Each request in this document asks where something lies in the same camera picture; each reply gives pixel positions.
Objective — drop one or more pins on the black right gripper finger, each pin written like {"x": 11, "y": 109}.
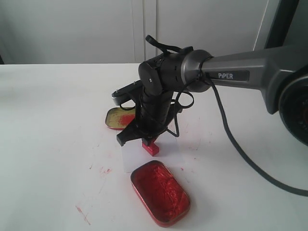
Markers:
{"x": 149, "y": 140}
{"x": 129, "y": 133}

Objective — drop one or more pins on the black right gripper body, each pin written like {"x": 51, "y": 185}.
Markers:
{"x": 153, "y": 114}

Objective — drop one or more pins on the red rubber stamp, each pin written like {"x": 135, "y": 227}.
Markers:
{"x": 152, "y": 149}

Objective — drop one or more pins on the red ink pad tin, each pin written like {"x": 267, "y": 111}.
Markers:
{"x": 162, "y": 195}

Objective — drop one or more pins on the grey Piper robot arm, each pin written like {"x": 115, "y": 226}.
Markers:
{"x": 280, "y": 74}

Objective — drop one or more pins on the gold tin lid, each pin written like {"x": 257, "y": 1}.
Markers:
{"x": 118, "y": 119}

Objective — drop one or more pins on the white paper sheet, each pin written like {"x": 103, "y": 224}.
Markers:
{"x": 134, "y": 155}

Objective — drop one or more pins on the white cabinet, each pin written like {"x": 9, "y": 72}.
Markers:
{"x": 114, "y": 31}

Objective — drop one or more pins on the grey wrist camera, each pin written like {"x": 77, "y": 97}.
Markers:
{"x": 129, "y": 92}

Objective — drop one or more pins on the dark vertical post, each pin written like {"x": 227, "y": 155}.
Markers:
{"x": 281, "y": 23}

